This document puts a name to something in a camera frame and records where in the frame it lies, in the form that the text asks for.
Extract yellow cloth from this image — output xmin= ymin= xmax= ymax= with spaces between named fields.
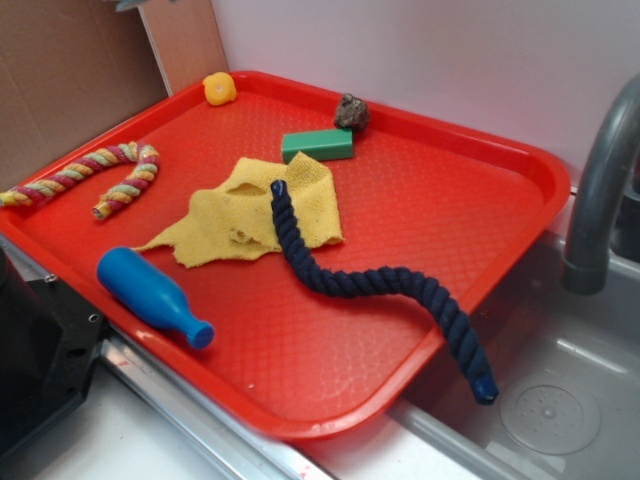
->
xmin=136 ymin=152 xmax=344 ymax=268

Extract green rectangular block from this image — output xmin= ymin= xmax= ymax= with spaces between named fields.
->
xmin=281 ymin=129 xmax=354 ymax=163

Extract red plastic tray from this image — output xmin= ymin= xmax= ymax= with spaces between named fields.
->
xmin=1 ymin=72 xmax=570 ymax=440

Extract brown rock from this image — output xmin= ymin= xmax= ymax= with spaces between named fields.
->
xmin=333 ymin=93 xmax=370 ymax=133

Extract yellow rubber duck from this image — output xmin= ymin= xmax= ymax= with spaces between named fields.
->
xmin=202 ymin=72 xmax=237 ymax=106

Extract blue plastic bottle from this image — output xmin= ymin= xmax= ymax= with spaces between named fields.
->
xmin=97 ymin=247 xmax=215 ymax=349

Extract grey toy faucet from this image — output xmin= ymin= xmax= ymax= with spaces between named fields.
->
xmin=561 ymin=76 xmax=639 ymax=295

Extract grey toy sink basin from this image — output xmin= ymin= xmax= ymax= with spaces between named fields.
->
xmin=393 ymin=233 xmax=639 ymax=479

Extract brown cardboard box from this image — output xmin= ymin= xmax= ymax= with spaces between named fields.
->
xmin=1 ymin=1 xmax=227 ymax=189

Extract dark navy rope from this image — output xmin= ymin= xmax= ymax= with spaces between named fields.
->
xmin=269 ymin=179 xmax=500 ymax=406

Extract multicolour twisted rope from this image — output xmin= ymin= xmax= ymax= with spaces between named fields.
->
xmin=0 ymin=141 xmax=162 ymax=221

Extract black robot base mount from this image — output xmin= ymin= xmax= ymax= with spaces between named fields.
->
xmin=1 ymin=253 xmax=107 ymax=459

